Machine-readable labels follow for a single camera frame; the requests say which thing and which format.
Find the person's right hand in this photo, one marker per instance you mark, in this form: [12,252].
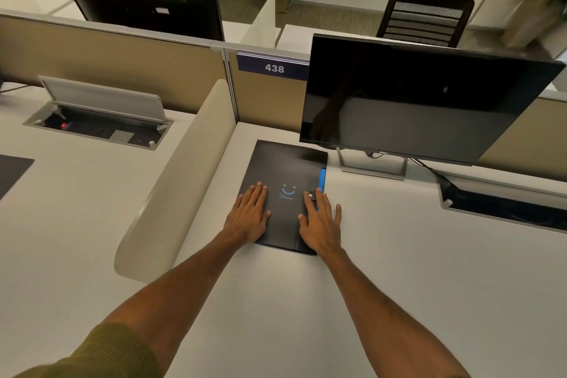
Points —
[321,231]

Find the person's left hand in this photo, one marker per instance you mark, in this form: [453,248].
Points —
[246,220]

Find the person's left thumb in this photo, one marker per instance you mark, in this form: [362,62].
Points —
[266,218]

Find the person's left middle finger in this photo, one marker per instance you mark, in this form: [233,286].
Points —
[255,194]

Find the person's right little finger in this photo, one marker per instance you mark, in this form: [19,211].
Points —
[338,214]

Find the person's right thumb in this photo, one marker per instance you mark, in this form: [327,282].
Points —
[302,221]

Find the person's right middle finger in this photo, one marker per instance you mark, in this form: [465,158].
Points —
[321,200]

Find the person's left little finger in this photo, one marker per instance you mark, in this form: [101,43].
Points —
[237,204]

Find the black folder with smiley print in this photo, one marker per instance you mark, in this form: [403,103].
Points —
[283,169]

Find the person's left forearm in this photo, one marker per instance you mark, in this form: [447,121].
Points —
[177,289]

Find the person's right forearm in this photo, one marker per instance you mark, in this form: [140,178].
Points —
[390,315]

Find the blue pen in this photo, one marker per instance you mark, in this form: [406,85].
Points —
[322,180]

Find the silver monitor stand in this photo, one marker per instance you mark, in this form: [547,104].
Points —
[374,167]

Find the beige desk partition panel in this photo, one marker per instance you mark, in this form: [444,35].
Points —
[110,63]
[265,103]

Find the blue desk number label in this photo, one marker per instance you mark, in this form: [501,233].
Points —
[273,66]

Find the black computer monitor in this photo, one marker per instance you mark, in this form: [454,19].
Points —
[421,98]
[146,1]

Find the olive green sleeve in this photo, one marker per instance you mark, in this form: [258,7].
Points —
[102,355]

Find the black mesh office chair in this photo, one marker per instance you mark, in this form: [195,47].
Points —
[423,19]

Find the black desk mat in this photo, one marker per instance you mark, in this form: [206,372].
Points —
[11,171]

